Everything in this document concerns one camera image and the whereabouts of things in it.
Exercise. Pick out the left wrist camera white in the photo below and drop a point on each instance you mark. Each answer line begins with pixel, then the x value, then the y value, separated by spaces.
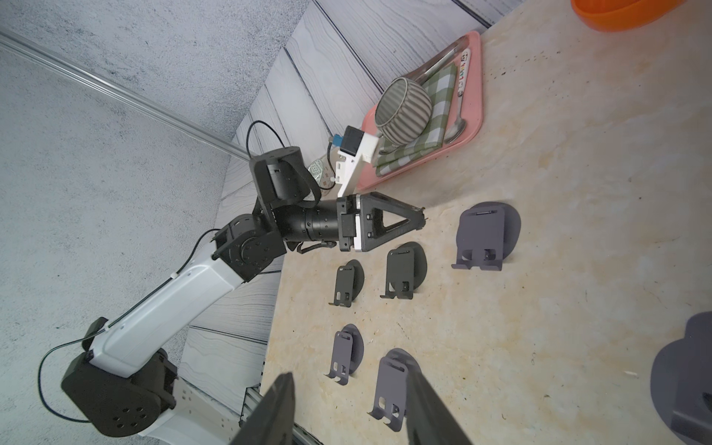
pixel 356 150

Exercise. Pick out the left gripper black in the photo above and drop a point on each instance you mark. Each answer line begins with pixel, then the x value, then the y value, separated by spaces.
pixel 360 221

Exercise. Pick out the dark phone stand back middle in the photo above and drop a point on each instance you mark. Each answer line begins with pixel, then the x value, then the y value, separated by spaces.
pixel 406 271

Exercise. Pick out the orange bowl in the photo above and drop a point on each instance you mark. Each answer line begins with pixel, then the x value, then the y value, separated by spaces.
pixel 621 15

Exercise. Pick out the dark phone stand back left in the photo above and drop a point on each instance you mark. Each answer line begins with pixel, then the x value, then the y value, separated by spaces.
pixel 350 279

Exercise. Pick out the metal spoon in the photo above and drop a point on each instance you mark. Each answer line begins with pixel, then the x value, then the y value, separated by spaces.
pixel 459 125

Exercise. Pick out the dark phone stand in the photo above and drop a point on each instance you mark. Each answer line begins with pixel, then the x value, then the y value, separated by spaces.
pixel 350 279
pixel 406 271

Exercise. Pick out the pink tray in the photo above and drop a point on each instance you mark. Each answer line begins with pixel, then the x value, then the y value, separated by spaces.
pixel 472 113

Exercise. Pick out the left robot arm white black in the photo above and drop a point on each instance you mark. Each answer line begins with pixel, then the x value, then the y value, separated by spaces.
pixel 123 382

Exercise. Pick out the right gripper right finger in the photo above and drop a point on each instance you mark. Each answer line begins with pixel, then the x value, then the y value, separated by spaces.
pixel 428 420

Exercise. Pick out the green checkered cloth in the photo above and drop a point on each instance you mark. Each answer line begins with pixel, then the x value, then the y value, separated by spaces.
pixel 440 89

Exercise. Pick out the striped ceramic cup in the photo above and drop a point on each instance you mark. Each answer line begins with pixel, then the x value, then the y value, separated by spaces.
pixel 403 112

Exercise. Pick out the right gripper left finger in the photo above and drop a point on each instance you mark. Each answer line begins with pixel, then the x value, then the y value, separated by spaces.
pixel 268 419

